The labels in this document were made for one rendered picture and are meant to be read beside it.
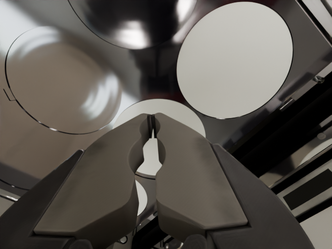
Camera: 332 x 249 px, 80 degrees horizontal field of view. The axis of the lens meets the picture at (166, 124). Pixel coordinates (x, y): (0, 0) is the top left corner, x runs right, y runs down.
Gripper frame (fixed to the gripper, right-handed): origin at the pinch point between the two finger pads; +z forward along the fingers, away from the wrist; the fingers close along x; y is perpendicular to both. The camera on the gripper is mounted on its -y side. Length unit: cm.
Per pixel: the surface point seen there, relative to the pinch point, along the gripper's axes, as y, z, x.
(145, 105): 2.2, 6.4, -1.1
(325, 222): 8.8, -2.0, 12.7
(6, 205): 16.4, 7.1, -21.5
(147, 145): 6.9, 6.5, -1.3
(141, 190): 14.0, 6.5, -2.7
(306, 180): 7.9, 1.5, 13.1
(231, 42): -3.1, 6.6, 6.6
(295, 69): -0.6, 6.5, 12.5
